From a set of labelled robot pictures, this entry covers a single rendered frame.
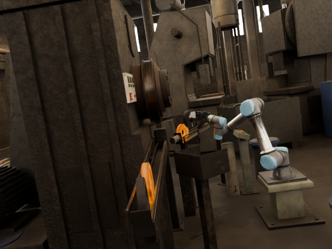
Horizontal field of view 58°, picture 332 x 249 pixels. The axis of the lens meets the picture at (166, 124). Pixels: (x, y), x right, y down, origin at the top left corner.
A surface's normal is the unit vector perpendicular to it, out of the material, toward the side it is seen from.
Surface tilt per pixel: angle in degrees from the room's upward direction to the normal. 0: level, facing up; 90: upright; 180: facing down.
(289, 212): 90
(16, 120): 90
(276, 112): 90
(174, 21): 90
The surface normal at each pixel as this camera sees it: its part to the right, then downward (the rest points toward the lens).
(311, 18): 0.29, 0.06
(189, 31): -0.29, 0.15
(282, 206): -0.06, 0.11
